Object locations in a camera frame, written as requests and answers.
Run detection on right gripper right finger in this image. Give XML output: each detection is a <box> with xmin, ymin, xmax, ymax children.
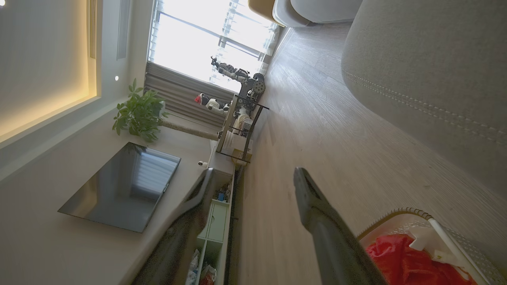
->
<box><xmin>293</xmin><ymin>167</ymin><xmax>388</xmax><ymax>285</ymax></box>

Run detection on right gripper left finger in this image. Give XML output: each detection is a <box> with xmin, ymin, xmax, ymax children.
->
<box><xmin>132</xmin><ymin>168</ymin><xmax>215</xmax><ymax>285</ymax></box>

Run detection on red basketball jersey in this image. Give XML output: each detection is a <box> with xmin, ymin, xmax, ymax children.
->
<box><xmin>365</xmin><ymin>234</ymin><xmax>478</xmax><ymax>285</ymax></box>

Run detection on large grey sofa seat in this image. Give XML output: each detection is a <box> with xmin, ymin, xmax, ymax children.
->
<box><xmin>341</xmin><ymin>0</ymin><xmax>507</xmax><ymax>198</ymax></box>

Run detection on light grey sofa seat module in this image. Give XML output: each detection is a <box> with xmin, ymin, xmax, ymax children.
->
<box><xmin>273</xmin><ymin>0</ymin><xmax>311</xmax><ymax>27</ymax></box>

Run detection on small smooth yellow sofa backrest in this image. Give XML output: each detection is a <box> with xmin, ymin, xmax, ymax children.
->
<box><xmin>248</xmin><ymin>0</ymin><xmax>285</xmax><ymax>27</ymax></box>

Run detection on white plastic bag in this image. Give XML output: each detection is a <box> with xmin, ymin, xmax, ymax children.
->
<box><xmin>185</xmin><ymin>249</ymin><xmax>201</xmax><ymax>285</ymax></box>

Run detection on red and white bag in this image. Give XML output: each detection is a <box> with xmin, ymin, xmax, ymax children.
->
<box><xmin>199</xmin><ymin>264</ymin><xmax>217</xmax><ymax>285</ymax></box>

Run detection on black flat screen television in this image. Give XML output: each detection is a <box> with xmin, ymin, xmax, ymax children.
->
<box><xmin>58</xmin><ymin>142</ymin><xmax>181</xmax><ymax>233</ymax></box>

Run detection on white cardboard box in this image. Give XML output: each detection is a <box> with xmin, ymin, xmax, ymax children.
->
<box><xmin>222</xmin><ymin>133</ymin><xmax>254</xmax><ymax>165</ymax></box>

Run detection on white laundry basket brown rim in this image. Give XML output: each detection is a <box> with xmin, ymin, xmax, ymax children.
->
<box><xmin>356</xmin><ymin>207</ymin><xmax>507</xmax><ymax>285</ymax></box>

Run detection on grey table black metal legs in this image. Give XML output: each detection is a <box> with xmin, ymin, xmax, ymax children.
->
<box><xmin>216</xmin><ymin>94</ymin><xmax>270</xmax><ymax>163</ymax></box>

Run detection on green potted plant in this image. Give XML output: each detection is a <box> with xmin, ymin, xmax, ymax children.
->
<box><xmin>112</xmin><ymin>78</ymin><xmax>219</xmax><ymax>143</ymax></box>

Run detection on white humanoid robot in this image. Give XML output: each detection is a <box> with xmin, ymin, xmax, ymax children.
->
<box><xmin>194</xmin><ymin>93</ymin><xmax>232</xmax><ymax>115</ymax></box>

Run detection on grey pleated curtain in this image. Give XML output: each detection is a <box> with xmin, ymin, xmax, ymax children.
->
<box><xmin>144</xmin><ymin>61</ymin><xmax>234</xmax><ymax>129</ymax></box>

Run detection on dark humanoid robot tracked base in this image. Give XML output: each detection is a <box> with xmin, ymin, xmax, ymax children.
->
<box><xmin>211</xmin><ymin>57</ymin><xmax>266</xmax><ymax>111</ymax></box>

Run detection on ceiling air vent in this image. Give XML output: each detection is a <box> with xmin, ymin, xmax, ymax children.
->
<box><xmin>88</xmin><ymin>0</ymin><xmax>98</xmax><ymax>60</ymax></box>

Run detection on white low wall cabinet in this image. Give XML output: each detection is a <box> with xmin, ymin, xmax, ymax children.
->
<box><xmin>185</xmin><ymin>168</ymin><xmax>238</xmax><ymax>285</ymax></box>

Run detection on white device with cables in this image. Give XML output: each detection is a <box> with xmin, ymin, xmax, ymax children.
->
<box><xmin>234</xmin><ymin>115</ymin><xmax>254</xmax><ymax>137</ymax></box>

